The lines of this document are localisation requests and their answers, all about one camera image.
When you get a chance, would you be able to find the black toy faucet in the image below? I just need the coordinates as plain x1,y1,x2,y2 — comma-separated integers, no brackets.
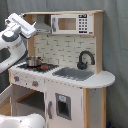
76,50,96,71

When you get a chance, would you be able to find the white oven door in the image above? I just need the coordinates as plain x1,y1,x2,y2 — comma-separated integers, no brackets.
0,85,14,105

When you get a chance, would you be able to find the white toy microwave door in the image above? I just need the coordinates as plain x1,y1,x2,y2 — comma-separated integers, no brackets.
51,14,93,34

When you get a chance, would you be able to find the grey range hood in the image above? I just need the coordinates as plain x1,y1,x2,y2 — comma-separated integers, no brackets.
32,14,52,34

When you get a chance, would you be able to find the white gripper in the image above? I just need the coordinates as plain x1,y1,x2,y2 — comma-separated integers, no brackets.
5,13,36,38

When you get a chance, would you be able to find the grey toy sink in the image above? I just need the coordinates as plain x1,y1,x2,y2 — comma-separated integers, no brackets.
53,67,93,81

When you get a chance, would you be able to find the silver toy pot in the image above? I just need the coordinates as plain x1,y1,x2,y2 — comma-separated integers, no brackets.
26,56,42,67

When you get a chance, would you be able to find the black toy stovetop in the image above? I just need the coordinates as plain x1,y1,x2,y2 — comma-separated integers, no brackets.
20,63,57,73

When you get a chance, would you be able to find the wooden toy kitchen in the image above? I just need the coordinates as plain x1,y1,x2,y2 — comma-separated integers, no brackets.
7,9,117,128

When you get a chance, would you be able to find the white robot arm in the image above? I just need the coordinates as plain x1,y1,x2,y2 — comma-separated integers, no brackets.
0,13,45,128

